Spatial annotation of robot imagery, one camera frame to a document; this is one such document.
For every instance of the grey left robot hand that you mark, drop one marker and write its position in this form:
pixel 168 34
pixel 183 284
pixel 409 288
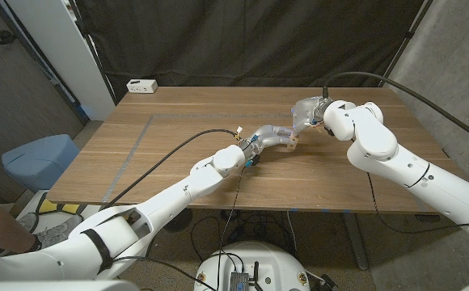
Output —
pixel 267 135

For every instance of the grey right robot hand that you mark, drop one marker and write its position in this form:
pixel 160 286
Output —
pixel 307 111

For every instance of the wooden block with holes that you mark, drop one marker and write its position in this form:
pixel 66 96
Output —
pixel 292 142

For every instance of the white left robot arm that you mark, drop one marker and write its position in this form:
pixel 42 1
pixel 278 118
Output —
pixel 178 194

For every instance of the grey tape outline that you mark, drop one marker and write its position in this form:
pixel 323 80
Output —
pixel 198 116

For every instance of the black backdrop curtain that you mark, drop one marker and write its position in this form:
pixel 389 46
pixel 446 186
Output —
pixel 238 40

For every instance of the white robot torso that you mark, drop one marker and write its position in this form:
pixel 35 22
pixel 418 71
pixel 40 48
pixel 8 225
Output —
pixel 254 254

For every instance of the round black floor fan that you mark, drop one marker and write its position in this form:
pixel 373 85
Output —
pixel 180 220

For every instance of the black backdrop stand pole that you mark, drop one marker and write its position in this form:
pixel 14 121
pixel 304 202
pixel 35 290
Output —
pixel 97 60
pixel 409 34

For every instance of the white power strip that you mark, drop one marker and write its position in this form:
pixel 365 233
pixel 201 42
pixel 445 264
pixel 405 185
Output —
pixel 141 85

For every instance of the grey table leg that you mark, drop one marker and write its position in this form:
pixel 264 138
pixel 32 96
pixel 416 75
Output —
pixel 356 242

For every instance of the black antenna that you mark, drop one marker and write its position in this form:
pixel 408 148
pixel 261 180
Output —
pixel 256 275

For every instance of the grey electronics box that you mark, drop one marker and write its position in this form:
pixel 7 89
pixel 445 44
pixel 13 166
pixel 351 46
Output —
pixel 239 281

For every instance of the white cabinet panel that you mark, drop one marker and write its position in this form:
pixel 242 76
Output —
pixel 64 52

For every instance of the blue-grey plastic bin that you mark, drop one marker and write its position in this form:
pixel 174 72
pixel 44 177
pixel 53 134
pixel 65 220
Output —
pixel 36 161

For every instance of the grey sneaker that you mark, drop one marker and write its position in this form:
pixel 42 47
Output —
pixel 54 232

